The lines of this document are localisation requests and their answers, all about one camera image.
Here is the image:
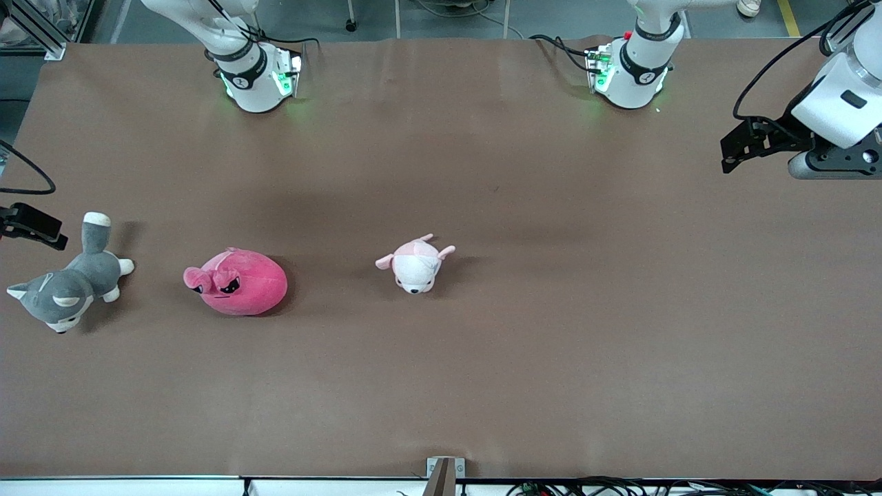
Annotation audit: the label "black left arm base cable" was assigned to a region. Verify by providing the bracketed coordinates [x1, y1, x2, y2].
[529, 33, 595, 74]

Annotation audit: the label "bright pink plush toy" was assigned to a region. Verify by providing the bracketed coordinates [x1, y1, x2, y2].
[183, 248, 288, 316]

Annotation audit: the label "brown table cover sheet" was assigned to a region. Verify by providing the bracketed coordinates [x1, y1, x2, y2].
[0, 36, 882, 481]

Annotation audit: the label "grey husky plush toy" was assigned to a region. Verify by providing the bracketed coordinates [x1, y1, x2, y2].
[7, 212, 135, 335]

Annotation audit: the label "white table edge rail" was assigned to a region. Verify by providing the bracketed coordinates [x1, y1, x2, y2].
[0, 475, 511, 496]

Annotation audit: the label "tangled black cables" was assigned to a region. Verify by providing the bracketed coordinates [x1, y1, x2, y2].
[506, 475, 882, 496]

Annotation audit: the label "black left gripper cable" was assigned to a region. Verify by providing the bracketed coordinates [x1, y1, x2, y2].
[732, 2, 859, 122]

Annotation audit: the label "metal table edge bracket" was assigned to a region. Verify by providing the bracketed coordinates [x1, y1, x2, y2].
[427, 457, 466, 496]

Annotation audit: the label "pale pink white plush toy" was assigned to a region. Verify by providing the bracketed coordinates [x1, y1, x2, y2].
[376, 234, 456, 295]

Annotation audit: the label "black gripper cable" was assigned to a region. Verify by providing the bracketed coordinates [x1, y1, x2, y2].
[0, 140, 57, 196]
[732, 2, 859, 122]

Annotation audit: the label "black right arm base cable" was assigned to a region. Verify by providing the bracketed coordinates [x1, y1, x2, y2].
[256, 29, 320, 53]

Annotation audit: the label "aluminium frame post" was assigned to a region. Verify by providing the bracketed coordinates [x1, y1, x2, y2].
[7, 0, 67, 61]

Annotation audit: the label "black arm base cable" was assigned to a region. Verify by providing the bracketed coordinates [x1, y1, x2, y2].
[529, 33, 595, 74]
[256, 29, 320, 53]

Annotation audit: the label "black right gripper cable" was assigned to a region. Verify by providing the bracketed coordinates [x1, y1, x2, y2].
[0, 140, 57, 196]

